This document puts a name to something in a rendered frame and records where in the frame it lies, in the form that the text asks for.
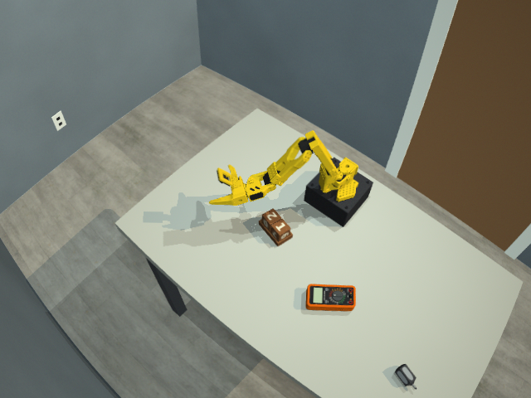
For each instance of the orange digital multimeter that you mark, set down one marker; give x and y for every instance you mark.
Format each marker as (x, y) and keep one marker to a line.
(330, 297)

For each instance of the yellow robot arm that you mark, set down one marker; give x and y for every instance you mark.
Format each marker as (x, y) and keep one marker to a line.
(278, 172)

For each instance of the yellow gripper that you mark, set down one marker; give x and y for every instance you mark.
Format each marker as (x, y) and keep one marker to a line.
(238, 196)

